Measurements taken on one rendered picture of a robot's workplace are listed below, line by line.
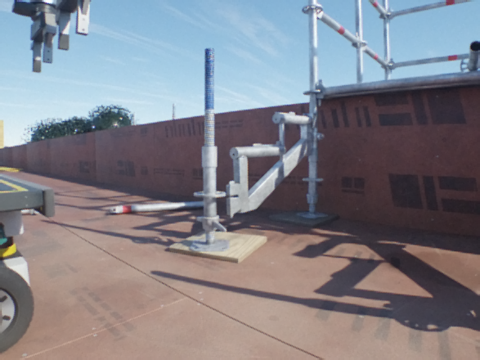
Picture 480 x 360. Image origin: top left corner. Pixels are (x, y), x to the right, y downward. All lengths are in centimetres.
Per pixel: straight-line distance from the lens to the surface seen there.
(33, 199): 58
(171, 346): 68
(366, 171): 180
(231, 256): 111
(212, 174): 116
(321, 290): 92
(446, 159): 171
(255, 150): 135
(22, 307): 72
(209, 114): 117
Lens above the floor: 38
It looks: 5 degrees down
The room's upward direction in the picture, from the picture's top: straight up
